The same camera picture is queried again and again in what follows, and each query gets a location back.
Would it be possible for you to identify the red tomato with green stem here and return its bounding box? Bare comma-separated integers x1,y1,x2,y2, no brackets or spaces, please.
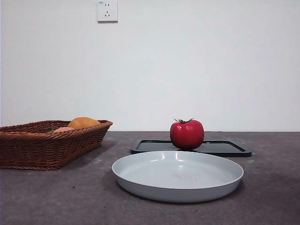
170,118,205,151

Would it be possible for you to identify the pink peach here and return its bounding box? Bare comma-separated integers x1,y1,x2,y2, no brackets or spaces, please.
52,127,74,134

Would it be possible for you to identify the grey round plate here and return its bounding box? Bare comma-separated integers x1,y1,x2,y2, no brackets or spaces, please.
111,150,245,203

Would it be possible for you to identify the brown wicker basket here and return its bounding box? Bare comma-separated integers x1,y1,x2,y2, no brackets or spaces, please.
0,120,113,171

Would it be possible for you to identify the dark rectangular tray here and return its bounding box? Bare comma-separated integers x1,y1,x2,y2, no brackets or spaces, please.
130,139,252,158

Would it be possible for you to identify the white wall socket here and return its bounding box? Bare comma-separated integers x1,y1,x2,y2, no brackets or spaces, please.
97,0,119,23

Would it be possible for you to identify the orange round fruit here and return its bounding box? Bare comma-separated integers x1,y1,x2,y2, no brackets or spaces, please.
67,117,101,129

